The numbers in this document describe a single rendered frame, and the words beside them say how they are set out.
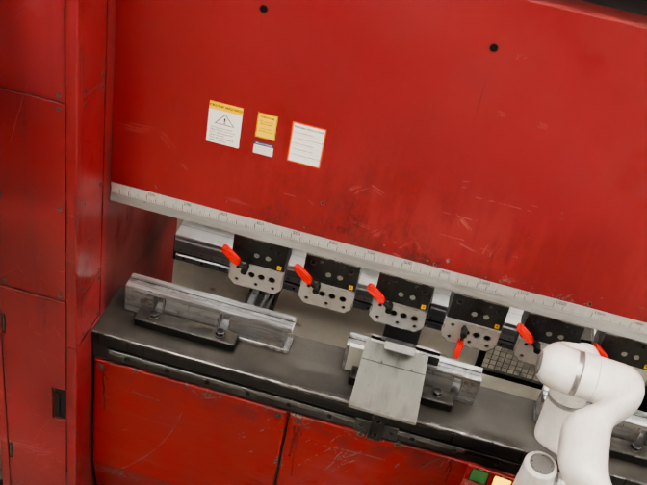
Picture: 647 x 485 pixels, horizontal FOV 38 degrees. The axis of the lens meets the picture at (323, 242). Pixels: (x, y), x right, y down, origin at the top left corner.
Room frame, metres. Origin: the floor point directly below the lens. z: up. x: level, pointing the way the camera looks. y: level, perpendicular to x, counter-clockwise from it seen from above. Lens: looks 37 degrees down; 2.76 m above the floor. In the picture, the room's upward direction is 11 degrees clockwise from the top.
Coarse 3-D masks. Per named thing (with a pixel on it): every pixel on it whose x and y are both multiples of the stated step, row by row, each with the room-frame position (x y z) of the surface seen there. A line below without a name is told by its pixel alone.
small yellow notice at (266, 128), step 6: (258, 114) 1.99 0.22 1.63; (264, 114) 1.99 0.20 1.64; (258, 120) 1.99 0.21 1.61; (264, 120) 1.99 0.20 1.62; (270, 120) 1.99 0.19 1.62; (276, 120) 1.99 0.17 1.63; (258, 126) 1.99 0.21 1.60; (264, 126) 1.99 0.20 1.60; (270, 126) 1.99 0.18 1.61; (258, 132) 1.99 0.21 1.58; (264, 132) 1.99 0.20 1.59; (270, 132) 1.99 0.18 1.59; (264, 138) 1.99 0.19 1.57; (270, 138) 1.99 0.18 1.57
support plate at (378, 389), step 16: (368, 352) 1.92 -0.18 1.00; (384, 352) 1.94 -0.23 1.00; (368, 368) 1.86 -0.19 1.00; (384, 368) 1.87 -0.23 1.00; (416, 368) 1.90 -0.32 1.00; (368, 384) 1.80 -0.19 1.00; (384, 384) 1.81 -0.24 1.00; (400, 384) 1.82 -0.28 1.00; (416, 384) 1.84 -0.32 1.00; (352, 400) 1.73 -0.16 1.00; (368, 400) 1.74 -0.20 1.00; (384, 400) 1.75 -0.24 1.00; (400, 400) 1.76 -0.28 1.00; (416, 400) 1.78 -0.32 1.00; (384, 416) 1.70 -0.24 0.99; (400, 416) 1.71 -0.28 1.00; (416, 416) 1.72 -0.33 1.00
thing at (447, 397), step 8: (352, 368) 1.95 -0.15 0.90; (352, 376) 1.91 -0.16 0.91; (352, 384) 1.91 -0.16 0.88; (424, 392) 1.91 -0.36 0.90; (448, 392) 1.93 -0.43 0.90; (424, 400) 1.89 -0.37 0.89; (432, 400) 1.89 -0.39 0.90; (440, 400) 1.89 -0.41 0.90; (448, 400) 1.90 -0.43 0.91; (440, 408) 1.88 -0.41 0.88; (448, 408) 1.88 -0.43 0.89
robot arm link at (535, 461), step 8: (528, 456) 1.61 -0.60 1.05; (536, 456) 1.61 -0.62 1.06; (544, 456) 1.62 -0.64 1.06; (528, 464) 1.59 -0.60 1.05; (536, 464) 1.59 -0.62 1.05; (544, 464) 1.59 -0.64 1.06; (552, 464) 1.60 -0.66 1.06; (520, 472) 1.59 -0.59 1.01; (528, 472) 1.57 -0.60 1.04; (536, 472) 1.57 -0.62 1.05; (544, 472) 1.57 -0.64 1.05; (552, 472) 1.57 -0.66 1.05; (520, 480) 1.58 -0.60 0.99; (528, 480) 1.57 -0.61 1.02; (536, 480) 1.56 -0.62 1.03; (544, 480) 1.56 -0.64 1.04; (552, 480) 1.57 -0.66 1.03
